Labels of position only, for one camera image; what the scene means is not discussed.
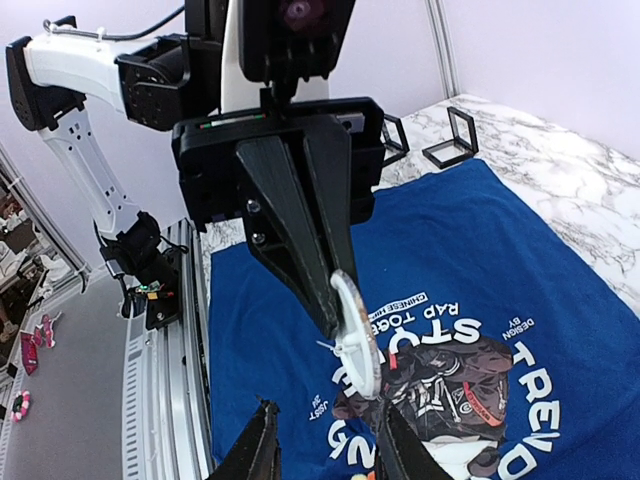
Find orange yellow flower brooch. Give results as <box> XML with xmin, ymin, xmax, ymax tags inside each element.
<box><xmin>350</xmin><ymin>471</ymin><xmax>376</xmax><ymax>480</ymax></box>

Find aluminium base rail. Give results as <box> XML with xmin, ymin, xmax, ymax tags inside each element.
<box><xmin>121</xmin><ymin>219</ymin><xmax>214</xmax><ymax>479</ymax></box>

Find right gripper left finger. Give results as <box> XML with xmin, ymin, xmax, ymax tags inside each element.
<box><xmin>207</xmin><ymin>400</ymin><xmax>280</xmax><ymax>480</ymax></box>

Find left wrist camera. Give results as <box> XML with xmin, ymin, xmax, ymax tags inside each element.
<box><xmin>219</xmin><ymin>1</ymin><xmax>355</xmax><ymax>114</ymax></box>

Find black brooch display box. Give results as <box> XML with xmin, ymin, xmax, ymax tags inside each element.
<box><xmin>421</xmin><ymin>106</ymin><xmax>479</xmax><ymax>170</ymax></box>

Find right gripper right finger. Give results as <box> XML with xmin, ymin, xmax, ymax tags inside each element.
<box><xmin>374</xmin><ymin>404</ymin><xmax>453</xmax><ymax>480</ymax></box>

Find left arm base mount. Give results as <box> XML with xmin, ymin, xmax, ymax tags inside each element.
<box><xmin>120</xmin><ymin>247</ymin><xmax>187</xmax><ymax>330</ymax></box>

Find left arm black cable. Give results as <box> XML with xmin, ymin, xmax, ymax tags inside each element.
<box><xmin>42</xmin><ymin>0</ymin><xmax>189</xmax><ymax>44</ymax></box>

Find blue printed t-shirt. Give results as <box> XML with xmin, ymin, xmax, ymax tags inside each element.
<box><xmin>209</xmin><ymin>160</ymin><xmax>639</xmax><ymax>479</ymax></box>

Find pink packaging on floor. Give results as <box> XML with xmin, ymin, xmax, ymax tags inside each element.
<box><xmin>20</xmin><ymin>312</ymin><xmax>63</xmax><ymax>376</ymax></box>

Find left aluminium frame post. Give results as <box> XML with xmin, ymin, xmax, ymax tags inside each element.
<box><xmin>424</xmin><ymin>0</ymin><xmax>460</xmax><ymax>98</ymax></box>

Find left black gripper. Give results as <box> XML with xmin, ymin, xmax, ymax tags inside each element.
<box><xmin>172</xmin><ymin>97</ymin><xmax>384</xmax><ymax>340</ymax></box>

